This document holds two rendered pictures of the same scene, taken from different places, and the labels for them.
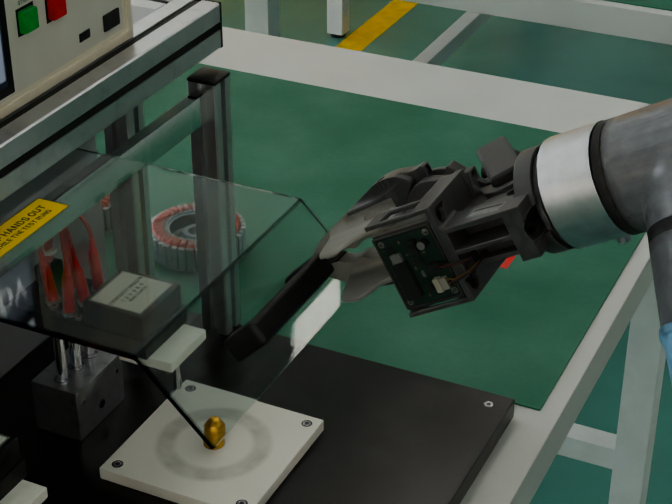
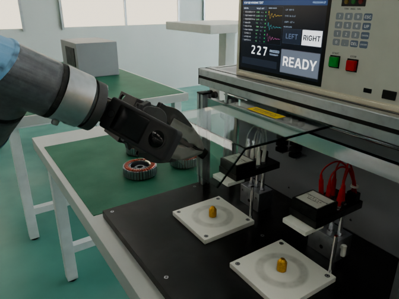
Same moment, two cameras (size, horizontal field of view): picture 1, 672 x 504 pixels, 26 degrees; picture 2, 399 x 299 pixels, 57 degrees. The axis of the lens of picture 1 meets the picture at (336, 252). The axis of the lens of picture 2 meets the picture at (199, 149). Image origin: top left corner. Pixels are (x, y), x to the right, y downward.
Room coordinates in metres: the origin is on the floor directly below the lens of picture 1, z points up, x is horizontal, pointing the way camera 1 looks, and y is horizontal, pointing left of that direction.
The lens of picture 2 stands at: (1.22, -0.48, 1.28)
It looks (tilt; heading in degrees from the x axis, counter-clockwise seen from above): 22 degrees down; 121
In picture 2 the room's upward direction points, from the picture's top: straight up
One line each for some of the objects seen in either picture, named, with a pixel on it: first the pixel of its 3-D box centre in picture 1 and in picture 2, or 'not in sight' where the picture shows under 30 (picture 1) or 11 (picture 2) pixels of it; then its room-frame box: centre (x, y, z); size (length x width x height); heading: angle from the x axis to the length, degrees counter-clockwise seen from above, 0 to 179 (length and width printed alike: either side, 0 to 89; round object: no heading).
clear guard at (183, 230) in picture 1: (102, 272); (246, 132); (0.94, 0.18, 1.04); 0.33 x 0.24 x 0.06; 65
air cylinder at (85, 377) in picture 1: (79, 389); (329, 239); (1.12, 0.24, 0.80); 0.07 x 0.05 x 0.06; 155
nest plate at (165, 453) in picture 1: (214, 448); (281, 272); (1.06, 0.11, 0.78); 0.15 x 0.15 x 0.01; 65
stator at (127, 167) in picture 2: not in sight; (139, 168); (0.48, 0.36, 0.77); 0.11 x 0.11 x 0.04
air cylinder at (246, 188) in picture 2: not in sight; (256, 194); (0.90, 0.35, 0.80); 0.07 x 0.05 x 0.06; 155
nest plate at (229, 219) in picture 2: not in sight; (212, 217); (0.84, 0.21, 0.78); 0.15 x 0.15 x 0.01; 65
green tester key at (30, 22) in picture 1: (26, 19); (333, 61); (1.08, 0.24, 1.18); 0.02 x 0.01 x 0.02; 155
